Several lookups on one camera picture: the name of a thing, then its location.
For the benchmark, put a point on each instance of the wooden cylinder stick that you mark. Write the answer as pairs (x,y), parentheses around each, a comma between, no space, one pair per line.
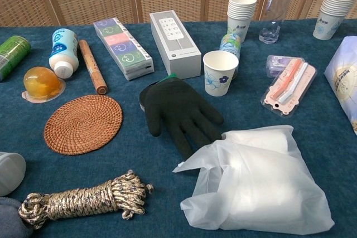
(92,65)

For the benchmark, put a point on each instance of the light blue drink can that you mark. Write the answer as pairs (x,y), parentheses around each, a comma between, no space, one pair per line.
(230,43)

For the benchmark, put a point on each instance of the white power strip box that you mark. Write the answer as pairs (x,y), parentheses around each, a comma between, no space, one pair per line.
(178,48)

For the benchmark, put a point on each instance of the white flower-print paper cup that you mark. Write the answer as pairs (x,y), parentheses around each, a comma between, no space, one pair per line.
(220,76)

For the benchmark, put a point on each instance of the translucent white plastic bag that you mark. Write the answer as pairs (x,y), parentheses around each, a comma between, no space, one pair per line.
(265,179)

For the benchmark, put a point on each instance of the multicolour tissue pack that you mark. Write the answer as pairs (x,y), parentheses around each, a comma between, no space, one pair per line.
(122,48)

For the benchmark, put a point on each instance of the pink razor blister pack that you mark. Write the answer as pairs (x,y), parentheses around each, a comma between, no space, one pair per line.
(290,87)

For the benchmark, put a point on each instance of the grey blue fabric item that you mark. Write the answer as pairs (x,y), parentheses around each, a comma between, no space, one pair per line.
(8,218)

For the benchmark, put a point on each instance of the white bottle with blue label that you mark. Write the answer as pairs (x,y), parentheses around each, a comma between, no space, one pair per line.
(62,48)

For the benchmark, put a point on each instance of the orange jelly cup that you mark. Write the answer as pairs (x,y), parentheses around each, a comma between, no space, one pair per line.
(42,83)

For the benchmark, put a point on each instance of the white blue paper package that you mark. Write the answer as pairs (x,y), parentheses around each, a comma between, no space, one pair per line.
(346,82)

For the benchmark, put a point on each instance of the black work glove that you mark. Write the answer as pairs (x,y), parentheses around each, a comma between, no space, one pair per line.
(173,104)

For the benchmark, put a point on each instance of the grey white plastic cylinder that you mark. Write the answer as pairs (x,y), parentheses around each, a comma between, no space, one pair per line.
(9,174)

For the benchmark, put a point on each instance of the small purple box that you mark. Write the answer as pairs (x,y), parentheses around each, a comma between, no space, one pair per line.
(274,66)

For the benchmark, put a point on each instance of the round woven rattan coaster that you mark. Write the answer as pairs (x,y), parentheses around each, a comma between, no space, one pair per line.
(83,125)

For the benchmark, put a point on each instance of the stack of paper cups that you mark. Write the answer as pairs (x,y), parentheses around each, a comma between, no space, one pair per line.
(332,12)
(240,12)

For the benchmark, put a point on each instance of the clear plastic water bottle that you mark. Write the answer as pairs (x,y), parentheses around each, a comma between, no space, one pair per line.
(276,4)

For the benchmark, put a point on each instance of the green drink can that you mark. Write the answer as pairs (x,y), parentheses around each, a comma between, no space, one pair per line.
(12,54)

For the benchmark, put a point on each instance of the teal tablecloth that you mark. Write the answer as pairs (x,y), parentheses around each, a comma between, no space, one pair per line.
(156,171)

